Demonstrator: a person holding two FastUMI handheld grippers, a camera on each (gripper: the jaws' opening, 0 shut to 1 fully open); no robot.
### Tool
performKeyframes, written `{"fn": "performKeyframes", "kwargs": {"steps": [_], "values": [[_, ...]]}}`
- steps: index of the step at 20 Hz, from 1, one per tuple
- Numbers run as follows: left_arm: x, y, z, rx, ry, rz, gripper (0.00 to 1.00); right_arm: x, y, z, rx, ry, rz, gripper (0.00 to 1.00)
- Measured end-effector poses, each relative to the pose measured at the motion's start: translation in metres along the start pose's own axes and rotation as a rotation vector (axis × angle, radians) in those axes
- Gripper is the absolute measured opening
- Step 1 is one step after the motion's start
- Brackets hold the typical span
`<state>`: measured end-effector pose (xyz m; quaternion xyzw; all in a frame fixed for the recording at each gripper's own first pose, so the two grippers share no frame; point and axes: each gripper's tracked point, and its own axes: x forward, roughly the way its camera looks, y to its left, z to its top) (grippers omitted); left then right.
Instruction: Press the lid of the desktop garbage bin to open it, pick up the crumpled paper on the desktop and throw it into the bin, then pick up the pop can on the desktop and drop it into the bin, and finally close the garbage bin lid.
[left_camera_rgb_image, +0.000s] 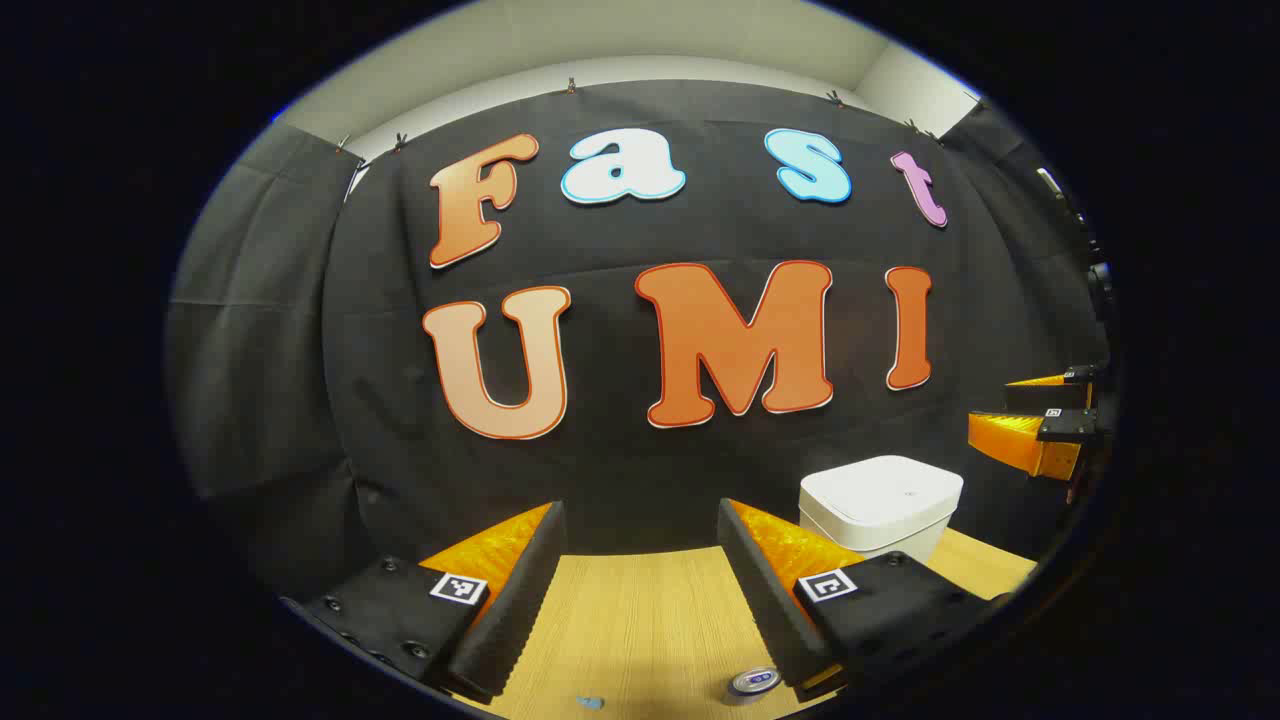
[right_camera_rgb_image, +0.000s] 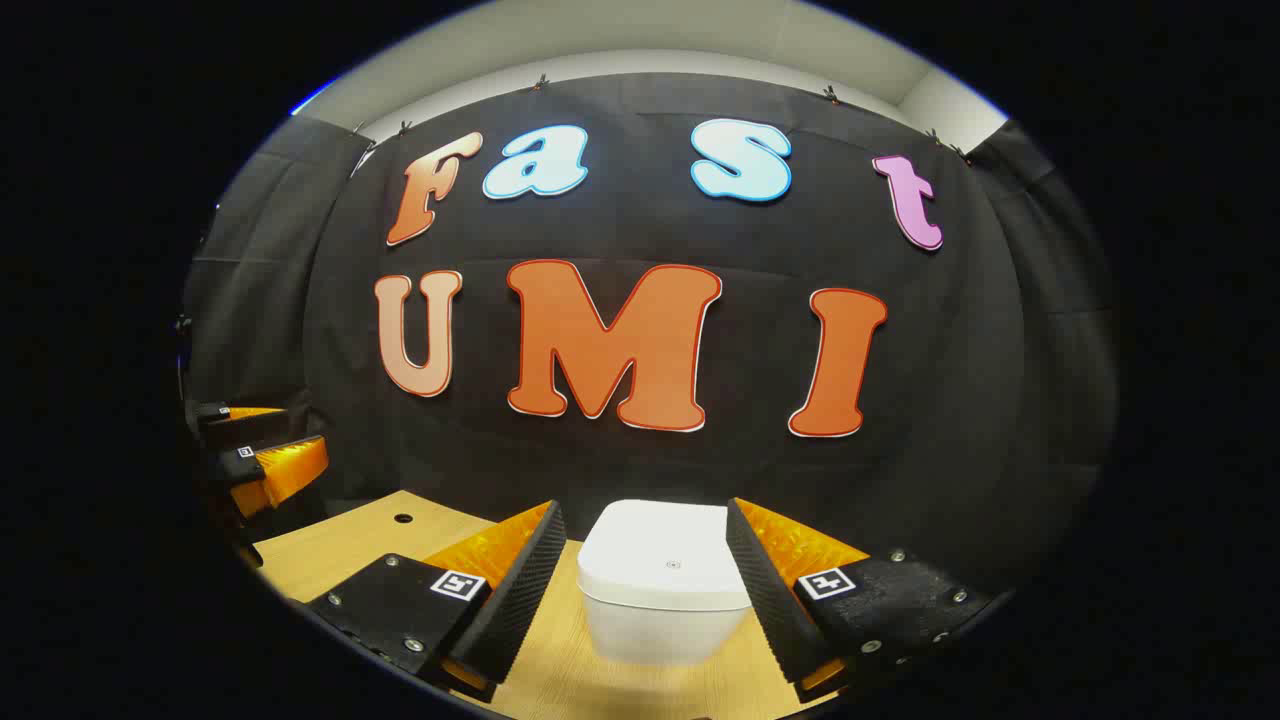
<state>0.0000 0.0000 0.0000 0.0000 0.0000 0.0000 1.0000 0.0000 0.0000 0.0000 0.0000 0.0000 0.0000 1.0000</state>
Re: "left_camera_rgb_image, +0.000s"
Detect black backdrop cloth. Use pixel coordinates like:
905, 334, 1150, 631
165, 80, 1113, 601

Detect white desktop garbage bin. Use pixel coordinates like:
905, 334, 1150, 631
798, 455, 965, 566

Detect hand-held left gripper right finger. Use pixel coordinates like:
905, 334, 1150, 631
717, 497, 1011, 703

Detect blue pop can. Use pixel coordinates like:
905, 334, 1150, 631
725, 666, 783, 706

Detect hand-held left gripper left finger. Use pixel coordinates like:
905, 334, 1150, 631
280, 500, 569, 706

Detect wooden desktop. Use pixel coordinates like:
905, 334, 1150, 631
455, 528, 1039, 720

